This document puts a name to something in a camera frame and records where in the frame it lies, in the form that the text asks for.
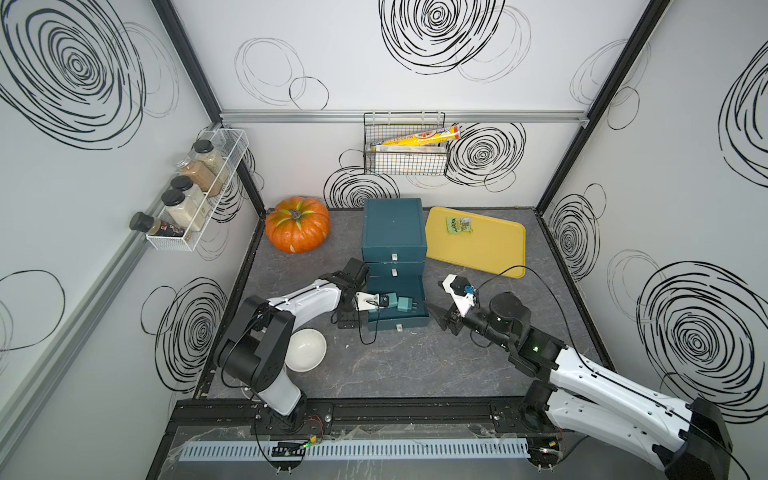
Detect black wire wall basket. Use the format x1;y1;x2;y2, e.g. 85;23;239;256
363;111;448;176

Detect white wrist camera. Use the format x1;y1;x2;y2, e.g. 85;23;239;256
355;292;387;311
442;274;477;318

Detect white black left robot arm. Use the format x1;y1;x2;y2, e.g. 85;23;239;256
213;258;369;417

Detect yellow cutting board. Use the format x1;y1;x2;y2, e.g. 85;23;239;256
425;207;526;278

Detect spice jar white contents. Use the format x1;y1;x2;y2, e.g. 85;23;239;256
170;175;211;218

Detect white plate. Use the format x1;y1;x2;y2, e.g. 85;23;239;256
285;329;327;373

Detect clear acrylic spice shelf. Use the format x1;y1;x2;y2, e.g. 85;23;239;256
145;127;249;252

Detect spice jar cream contents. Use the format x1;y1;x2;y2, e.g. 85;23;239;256
161;188;204;232

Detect orange decorative pumpkin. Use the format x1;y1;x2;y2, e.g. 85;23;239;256
265;196;331;254

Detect spice jar brown contents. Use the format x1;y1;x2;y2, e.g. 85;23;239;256
176;157;223;197

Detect yellow snack package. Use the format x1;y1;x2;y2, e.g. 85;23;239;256
376;126;460;147

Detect teal plug cube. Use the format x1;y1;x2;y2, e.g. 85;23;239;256
379;292;398;308
397;297;416;313

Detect spice jar tan contents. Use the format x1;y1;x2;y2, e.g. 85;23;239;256
192;139;229;179

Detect green sticker label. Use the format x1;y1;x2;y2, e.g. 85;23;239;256
446;217;473;235

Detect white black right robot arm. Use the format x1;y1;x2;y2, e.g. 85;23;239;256
426;292;733;479

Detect grey slotted cable duct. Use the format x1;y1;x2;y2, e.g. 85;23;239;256
178;438;530;462

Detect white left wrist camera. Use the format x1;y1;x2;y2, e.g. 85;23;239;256
355;292;387;311

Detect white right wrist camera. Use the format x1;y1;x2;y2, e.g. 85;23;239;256
442;274;477;318

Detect teal drawer cabinet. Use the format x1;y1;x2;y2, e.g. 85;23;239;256
362;198;429;332

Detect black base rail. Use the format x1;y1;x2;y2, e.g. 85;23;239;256
168;396;563;436

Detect small dark pepper bottle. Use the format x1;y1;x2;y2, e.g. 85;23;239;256
129;212;185;238

